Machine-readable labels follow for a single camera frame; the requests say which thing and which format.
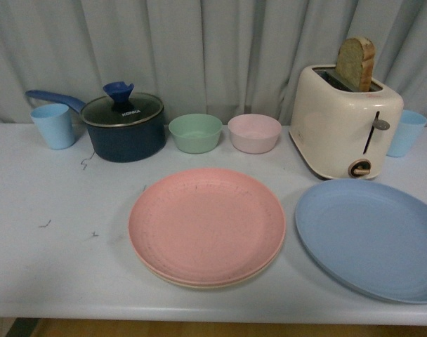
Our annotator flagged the green bowl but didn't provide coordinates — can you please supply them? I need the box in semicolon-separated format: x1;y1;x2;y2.
169;114;223;154

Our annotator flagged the light blue cup right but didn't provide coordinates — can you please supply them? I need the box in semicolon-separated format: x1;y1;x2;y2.
387;110;427;157

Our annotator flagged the cream toaster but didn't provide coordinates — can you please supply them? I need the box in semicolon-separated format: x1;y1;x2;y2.
289;65;404;179

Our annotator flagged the dark blue saucepan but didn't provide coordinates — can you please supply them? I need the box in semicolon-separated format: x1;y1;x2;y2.
25;90;166;163

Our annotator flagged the cream plate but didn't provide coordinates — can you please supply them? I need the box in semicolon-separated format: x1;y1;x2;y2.
137;251;279;289

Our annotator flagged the light blue cup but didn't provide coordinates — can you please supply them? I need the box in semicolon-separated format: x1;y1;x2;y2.
387;110;427;157
30;103;75;150

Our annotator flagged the bread slice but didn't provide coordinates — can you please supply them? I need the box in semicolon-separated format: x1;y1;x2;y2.
335;37;376;92

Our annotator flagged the light blue cup left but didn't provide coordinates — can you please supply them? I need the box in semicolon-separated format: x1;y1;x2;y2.
30;103;75;150

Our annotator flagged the blue plate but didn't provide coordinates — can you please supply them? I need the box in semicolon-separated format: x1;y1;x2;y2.
295;179;427;304

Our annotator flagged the grey curtain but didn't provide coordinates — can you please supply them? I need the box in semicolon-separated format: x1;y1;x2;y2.
0;1;427;124

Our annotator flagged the pink plate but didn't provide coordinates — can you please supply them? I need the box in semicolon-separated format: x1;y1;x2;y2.
128;167;287;286

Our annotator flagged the glass pot lid blue knob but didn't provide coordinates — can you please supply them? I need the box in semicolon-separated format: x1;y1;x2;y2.
81;81;164;128

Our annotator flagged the pink bowl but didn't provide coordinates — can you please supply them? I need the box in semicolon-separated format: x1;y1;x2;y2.
228;114;282;154

